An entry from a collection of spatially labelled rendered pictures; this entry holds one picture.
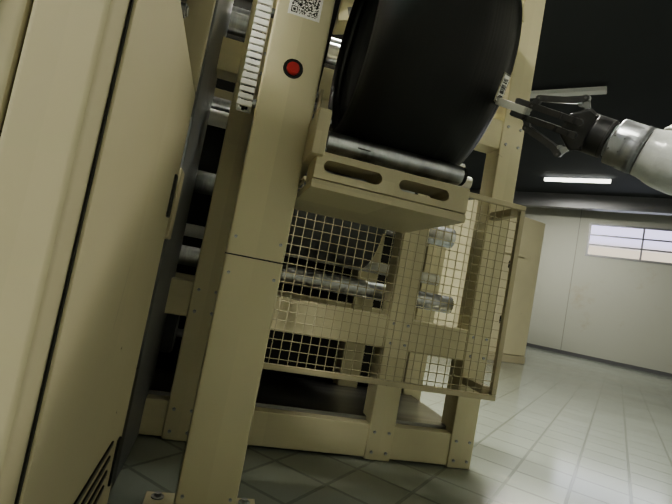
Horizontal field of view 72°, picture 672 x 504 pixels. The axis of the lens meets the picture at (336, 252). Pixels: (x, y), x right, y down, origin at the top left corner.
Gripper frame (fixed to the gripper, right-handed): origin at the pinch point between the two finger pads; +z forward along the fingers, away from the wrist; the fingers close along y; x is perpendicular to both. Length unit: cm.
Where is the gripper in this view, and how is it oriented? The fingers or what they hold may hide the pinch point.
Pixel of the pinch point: (513, 106)
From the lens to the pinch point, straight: 109.6
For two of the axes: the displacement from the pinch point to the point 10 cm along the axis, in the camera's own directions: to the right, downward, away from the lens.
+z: -7.3, -4.8, 4.9
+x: 6.2, -1.7, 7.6
